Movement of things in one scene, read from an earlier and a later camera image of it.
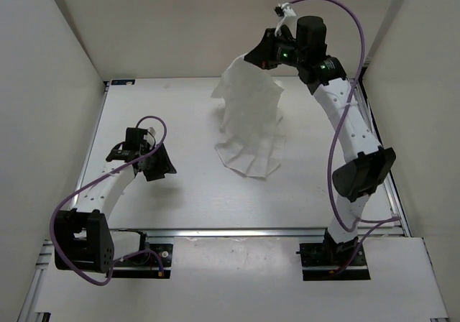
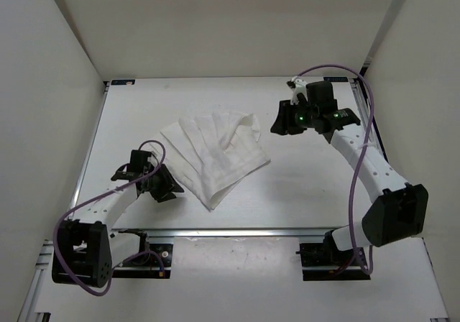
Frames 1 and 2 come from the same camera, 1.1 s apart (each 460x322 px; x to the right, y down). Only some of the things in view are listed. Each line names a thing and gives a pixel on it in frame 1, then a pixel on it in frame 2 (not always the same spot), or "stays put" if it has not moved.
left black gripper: [164, 165] to [169, 185]
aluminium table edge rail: [223, 233] stays put
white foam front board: [249, 279] stays put
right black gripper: [261, 54] to [282, 125]
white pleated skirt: [253, 143] to [212, 153]
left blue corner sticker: [121, 82] stays put
